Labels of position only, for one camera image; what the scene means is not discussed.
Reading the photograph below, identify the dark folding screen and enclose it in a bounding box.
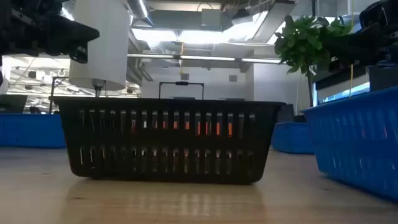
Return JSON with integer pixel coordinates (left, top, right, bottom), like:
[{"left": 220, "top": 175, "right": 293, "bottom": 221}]
[{"left": 277, "top": 103, "right": 295, "bottom": 123}]

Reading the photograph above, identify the green leafy plant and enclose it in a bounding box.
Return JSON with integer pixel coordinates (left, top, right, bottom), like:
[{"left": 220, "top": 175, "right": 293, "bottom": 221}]
[{"left": 273, "top": 14, "right": 355, "bottom": 108}]

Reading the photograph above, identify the black tubular stand frame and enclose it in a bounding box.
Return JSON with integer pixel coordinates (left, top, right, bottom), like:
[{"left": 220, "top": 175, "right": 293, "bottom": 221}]
[{"left": 49, "top": 76, "right": 69, "bottom": 114}]

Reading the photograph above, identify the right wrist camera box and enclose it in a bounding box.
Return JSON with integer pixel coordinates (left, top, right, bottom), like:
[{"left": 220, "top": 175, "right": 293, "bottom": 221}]
[{"left": 359, "top": 1, "right": 389, "bottom": 29}]

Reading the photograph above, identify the black metal gantry frame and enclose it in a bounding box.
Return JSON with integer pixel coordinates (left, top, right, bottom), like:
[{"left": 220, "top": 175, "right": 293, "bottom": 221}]
[{"left": 158, "top": 81, "right": 205, "bottom": 100}]

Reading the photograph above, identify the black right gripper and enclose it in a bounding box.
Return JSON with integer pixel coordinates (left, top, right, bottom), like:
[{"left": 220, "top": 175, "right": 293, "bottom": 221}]
[{"left": 323, "top": 18, "right": 398, "bottom": 72}]

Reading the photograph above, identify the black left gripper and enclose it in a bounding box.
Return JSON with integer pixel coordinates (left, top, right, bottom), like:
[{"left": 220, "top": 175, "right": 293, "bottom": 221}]
[{"left": 0, "top": 0, "right": 100, "bottom": 65}]

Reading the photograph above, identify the black slotted plastic basket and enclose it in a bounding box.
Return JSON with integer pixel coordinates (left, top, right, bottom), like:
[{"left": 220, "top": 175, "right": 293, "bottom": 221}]
[{"left": 51, "top": 95, "right": 286, "bottom": 185}]

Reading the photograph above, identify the long ceiling light bar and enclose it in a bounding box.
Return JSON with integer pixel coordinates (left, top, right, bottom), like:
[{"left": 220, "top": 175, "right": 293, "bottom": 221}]
[{"left": 126, "top": 53, "right": 282, "bottom": 65}]

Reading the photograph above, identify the black monitor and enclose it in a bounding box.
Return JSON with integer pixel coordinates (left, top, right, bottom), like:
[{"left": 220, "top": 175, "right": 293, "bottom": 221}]
[{"left": 0, "top": 94, "right": 29, "bottom": 113}]

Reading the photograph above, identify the blue slotted plastic basket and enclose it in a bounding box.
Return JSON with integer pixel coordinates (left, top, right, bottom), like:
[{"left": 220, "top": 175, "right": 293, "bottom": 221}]
[
  {"left": 300, "top": 85, "right": 398, "bottom": 202},
  {"left": 0, "top": 112, "right": 67, "bottom": 149},
  {"left": 271, "top": 121, "right": 315, "bottom": 155}
]

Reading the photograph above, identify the metal cylinder support pole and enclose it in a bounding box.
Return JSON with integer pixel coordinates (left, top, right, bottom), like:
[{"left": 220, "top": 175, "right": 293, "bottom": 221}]
[{"left": 92, "top": 79, "right": 106, "bottom": 98}]

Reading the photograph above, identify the large white cylinder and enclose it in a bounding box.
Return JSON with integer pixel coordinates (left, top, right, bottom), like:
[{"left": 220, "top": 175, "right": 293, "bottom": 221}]
[{"left": 68, "top": 0, "right": 131, "bottom": 91}]

